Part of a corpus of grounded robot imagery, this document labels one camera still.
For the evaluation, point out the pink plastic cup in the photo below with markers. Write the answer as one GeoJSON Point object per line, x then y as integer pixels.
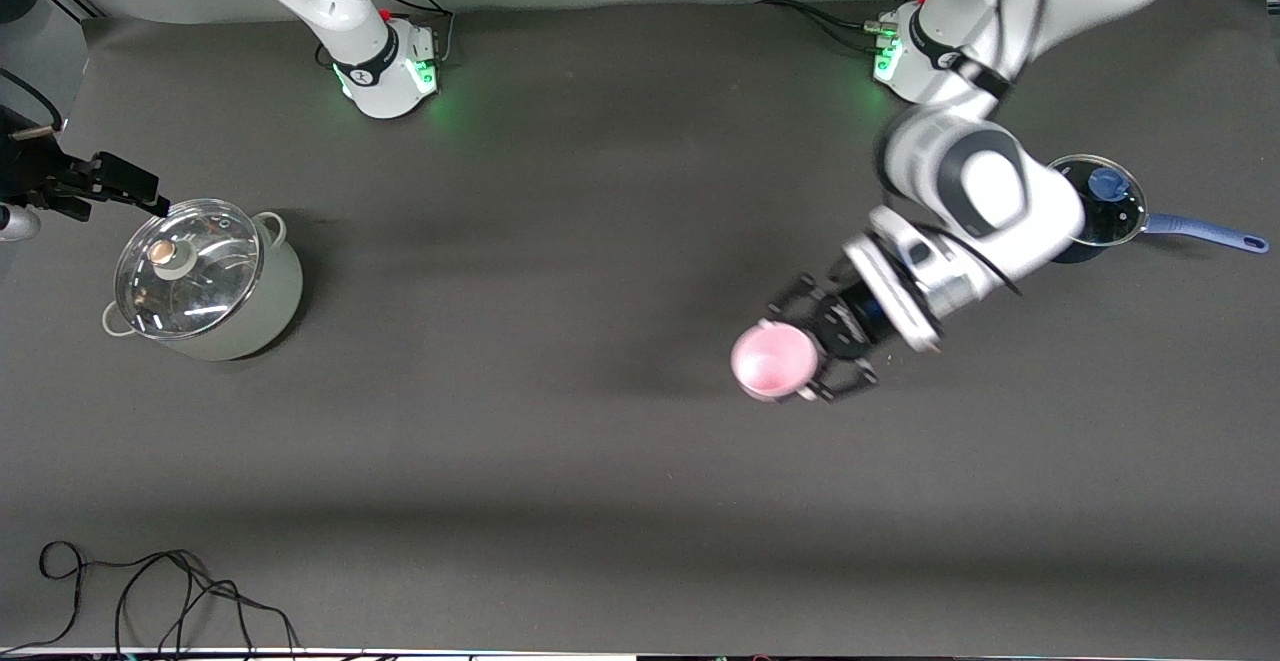
{"type": "Point", "coordinates": [772, 361]}

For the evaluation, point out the dark blue saucepan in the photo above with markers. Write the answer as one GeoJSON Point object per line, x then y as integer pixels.
{"type": "Point", "coordinates": [1200, 229]}

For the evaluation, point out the glass lid blue knob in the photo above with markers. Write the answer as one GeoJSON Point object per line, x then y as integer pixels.
{"type": "Point", "coordinates": [1110, 201]}

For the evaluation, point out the glass pot lid beige knob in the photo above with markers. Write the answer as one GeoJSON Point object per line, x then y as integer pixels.
{"type": "Point", "coordinates": [190, 271]}

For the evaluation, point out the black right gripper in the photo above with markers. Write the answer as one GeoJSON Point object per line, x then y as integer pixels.
{"type": "Point", "coordinates": [40, 181]}

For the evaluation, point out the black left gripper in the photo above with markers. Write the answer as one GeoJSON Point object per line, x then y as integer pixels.
{"type": "Point", "coordinates": [847, 330]}

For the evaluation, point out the dark grey table mat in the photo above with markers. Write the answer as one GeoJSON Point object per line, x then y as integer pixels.
{"type": "Point", "coordinates": [560, 391]}

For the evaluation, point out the pale green stock pot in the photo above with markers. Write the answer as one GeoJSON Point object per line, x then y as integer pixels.
{"type": "Point", "coordinates": [275, 301]}

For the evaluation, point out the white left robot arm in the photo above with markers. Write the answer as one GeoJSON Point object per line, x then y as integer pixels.
{"type": "Point", "coordinates": [990, 181]}

